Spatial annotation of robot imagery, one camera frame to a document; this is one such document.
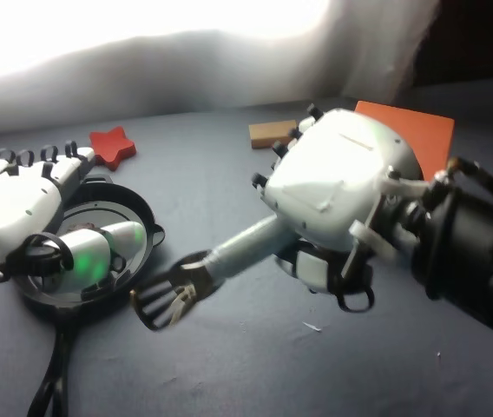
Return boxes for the white backdrop cloth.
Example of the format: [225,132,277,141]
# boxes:
[0,0,441,136]

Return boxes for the red star block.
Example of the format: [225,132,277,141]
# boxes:
[89,125,137,172]

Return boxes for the black cast iron pan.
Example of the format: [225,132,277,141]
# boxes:
[11,173,166,417]

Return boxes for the tan wooden rectangular block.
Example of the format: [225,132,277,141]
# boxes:
[248,120,298,150]

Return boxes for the metal tongs with handles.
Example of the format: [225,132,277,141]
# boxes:
[129,215,299,331]

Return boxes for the large orange block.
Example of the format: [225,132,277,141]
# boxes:
[353,100,456,182]

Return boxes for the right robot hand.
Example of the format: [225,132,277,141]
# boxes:
[253,103,424,314]

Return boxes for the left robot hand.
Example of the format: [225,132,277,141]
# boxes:
[0,139,146,288]

